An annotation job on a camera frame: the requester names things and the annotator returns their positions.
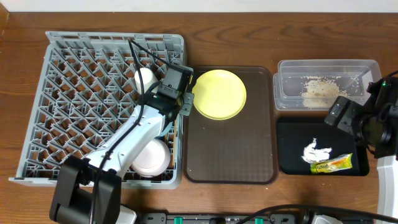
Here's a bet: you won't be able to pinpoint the grey dishwasher rack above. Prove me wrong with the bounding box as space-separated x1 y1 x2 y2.
12 31 187 187

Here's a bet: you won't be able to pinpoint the light blue bowl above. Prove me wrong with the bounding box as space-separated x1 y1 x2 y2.
157 122 173 139

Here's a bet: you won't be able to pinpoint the brown serving tray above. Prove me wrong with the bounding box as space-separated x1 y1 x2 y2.
183 67 279 185

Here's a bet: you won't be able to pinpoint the yellow plate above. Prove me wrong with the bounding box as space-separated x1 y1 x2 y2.
192 69 247 120

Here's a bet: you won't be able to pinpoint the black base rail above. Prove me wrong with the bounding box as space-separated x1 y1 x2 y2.
136 212 374 224

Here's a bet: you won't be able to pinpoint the green orange snack wrapper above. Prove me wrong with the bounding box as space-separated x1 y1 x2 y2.
310 153 353 174

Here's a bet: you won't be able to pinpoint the pink bowl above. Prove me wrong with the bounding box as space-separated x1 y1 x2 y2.
131 139 170 178

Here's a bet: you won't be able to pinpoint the cream cup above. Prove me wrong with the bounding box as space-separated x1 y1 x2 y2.
134 68 158 94

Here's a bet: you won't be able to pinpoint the white tissue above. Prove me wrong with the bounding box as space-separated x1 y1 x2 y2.
302 138 332 164

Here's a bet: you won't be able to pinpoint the black waste tray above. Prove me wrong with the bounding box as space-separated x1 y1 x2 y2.
277 117 369 176

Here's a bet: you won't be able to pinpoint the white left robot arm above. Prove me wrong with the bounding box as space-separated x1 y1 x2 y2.
49 91 194 223

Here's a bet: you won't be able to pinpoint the clear plastic container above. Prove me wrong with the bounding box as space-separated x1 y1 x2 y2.
273 59 381 111

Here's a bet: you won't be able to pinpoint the rice leftovers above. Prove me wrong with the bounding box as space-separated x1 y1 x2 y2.
300 77 348 109

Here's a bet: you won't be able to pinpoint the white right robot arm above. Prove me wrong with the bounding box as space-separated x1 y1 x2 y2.
329 76 397 223

